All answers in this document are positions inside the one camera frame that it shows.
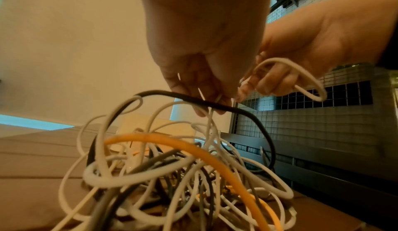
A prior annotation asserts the grey cable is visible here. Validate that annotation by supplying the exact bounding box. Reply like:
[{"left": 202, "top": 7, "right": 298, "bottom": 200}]
[{"left": 88, "top": 149, "right": 218, "bottom": 231}]

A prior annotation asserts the tangle of white cables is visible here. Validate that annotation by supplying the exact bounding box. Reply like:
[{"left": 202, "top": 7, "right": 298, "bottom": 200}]
[{"left": 51, "top": 95, "right": 297, "bottom": 231}]

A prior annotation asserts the orange cable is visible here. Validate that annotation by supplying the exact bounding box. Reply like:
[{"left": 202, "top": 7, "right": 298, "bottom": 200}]
[{"left": 103, "top": 133, "right": 285, "bottom": 231}]

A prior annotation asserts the person's left hand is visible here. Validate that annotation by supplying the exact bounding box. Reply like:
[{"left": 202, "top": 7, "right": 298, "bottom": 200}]
[{"left": 133, "top": 0, "right": 277, "bottom": 117}]

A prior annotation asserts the person's right forearm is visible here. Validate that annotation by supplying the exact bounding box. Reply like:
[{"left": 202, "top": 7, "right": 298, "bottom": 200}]
[{"left": 328, "top": 0, "right": 398, "bottom": 69}]

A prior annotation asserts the person's right hand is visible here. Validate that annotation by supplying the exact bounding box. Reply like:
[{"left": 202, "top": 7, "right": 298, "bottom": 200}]
[{"left": 238, "top": 5, "right": 353, "bottom": 102}]

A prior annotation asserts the wire mesh grille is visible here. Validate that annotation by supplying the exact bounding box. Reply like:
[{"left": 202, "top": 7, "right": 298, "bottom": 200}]
[{"left": 231, "top": 0, "right": 398, "bottom": 152}]

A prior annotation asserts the thin white wire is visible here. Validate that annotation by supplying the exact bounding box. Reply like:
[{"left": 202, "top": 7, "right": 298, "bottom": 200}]
[{"left": 177, "top": 72, "right": 223, "bottom": 152}]

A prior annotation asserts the black cable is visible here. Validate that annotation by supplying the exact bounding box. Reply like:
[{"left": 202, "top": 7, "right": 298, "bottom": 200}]
[{"left": 86, "top": 90, "right": 277, "bottom": 174}]

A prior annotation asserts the thick white cord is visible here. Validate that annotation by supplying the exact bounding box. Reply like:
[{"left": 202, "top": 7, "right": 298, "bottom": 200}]
[{"left": 253, "top": 57, "right": 328, "bottom": 103}]

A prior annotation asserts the dark metal ledge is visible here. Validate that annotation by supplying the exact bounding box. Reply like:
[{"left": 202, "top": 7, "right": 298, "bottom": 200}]
[{"left": 222, "top": 131, "right": 398, "bottom": 227}]

